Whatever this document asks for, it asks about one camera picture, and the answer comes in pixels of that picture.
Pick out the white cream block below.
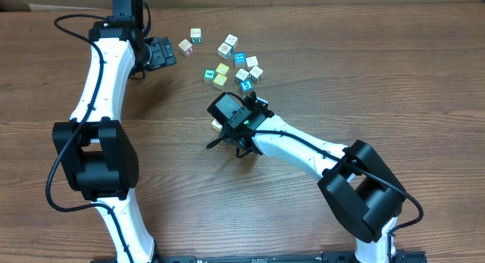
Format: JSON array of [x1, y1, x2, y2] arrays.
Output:
[[211, 119, 223, 133]]

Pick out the blue number five block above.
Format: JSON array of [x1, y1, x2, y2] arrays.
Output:
[[239, 80, 254, 95]]

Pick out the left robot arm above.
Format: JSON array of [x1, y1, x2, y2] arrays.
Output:
[[45, 16, 176, 262]]

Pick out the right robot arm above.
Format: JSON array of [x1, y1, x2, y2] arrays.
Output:
[[208, 92, 405, 262]]

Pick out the white block red side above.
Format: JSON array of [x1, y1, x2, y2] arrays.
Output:
[[178, 39, 193, 56]]

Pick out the white block green side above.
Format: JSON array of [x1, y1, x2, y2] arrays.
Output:
[[190, 28, 202, 44]]

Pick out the green number four block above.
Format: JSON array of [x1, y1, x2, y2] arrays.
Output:
[[203, 69, 216, 83]]

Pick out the yellow block upper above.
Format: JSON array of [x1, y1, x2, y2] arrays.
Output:
[[215, 63, 230, 76]]

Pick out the yellow block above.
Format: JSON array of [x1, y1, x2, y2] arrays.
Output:
[[213, 74, 227, 90], [215, 63, 230, 76]]

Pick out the white block blue side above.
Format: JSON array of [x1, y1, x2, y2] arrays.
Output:
[[217, 42, 233, 60]]

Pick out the yellow block lower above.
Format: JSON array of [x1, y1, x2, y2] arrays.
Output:
[[213, 74, 227, 90]]

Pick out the white block teal side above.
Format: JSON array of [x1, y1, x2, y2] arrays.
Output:
[[235, 68, 249, 83]]

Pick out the white block green edge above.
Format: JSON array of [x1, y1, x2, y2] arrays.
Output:
[[249, 66, 264, 83]]

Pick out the white block far top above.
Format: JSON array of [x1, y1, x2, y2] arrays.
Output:
[[224, 34, 239, 49]]

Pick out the blue top block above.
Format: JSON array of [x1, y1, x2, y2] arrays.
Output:
[[234, 52, 246, 68]]

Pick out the white letter block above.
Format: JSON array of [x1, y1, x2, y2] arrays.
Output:
[[246, 56, 258, 70]]

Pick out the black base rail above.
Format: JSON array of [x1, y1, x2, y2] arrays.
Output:
[[91, 250, 427, 263]]

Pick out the left black cable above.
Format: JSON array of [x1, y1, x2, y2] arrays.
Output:
[[45, 1, 152, 263]]

